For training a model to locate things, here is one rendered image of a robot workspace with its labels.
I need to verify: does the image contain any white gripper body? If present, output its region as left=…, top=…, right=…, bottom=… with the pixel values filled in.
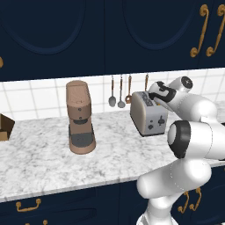
left=147, top=81, right=165, bottom=95

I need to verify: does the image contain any silver toaster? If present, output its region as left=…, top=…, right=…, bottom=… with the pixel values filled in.
left=129, top=91, right=170, bottom=138

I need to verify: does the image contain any grey hanging spoon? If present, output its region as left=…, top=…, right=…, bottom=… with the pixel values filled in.
left=108, top=75, right=117, bottom=108

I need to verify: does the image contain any brown coffee machine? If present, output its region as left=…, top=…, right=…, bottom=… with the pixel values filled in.
left=65, top=79, right=97, bottom=156

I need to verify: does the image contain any navy base cupboard door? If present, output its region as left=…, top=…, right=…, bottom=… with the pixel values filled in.
left=170, top=165, right=225, bottom=225
left=96, top=179, right=151, bottom=225

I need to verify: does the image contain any navy drawer front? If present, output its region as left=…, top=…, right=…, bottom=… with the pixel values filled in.
left=0, top=186, right=98, bottom=225

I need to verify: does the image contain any brown cardboard box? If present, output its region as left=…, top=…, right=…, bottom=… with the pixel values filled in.
left=0, top=112, right=16, bottom=142

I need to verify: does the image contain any wooden handled hanging utensil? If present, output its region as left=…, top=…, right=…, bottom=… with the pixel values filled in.
left=143, top=73, right=149, bottom=92

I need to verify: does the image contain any navy wall cupboard door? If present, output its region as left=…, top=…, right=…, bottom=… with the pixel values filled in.
left=104, top=0, right=206, bottom=76
left=198, top=0, right=225, bottom=70
left=0, top=0, right=105, bottom=82

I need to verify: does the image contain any gold drawer handle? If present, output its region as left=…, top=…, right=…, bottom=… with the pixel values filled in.
left=15, top=198, right=42, bottom=213
left=24, top=219, right=48, bottom=225

